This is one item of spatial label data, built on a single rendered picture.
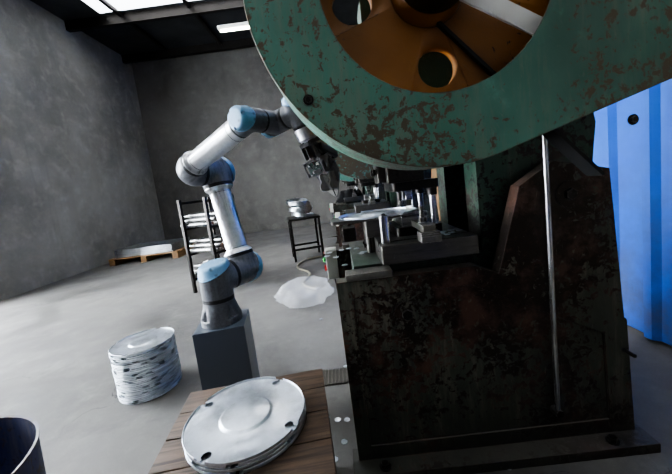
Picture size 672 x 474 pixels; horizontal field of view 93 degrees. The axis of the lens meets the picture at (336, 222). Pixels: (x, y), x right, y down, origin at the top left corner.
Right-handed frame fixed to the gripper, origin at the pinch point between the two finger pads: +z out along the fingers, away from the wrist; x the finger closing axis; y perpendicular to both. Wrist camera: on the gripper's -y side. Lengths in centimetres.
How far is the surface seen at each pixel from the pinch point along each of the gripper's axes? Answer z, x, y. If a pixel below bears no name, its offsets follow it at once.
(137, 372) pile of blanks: 45, -115, 39
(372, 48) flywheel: -32.7, 33.7, 16.3
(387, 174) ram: 1.1, 17.6, -7.1
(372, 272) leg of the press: 22.5, 13.0, 21.5
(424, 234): 18.9, 27.9, 9.7
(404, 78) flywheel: -23.5, 38.2, 15.2
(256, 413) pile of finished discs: 35, -11, 60
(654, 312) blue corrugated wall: 110, 92, -64
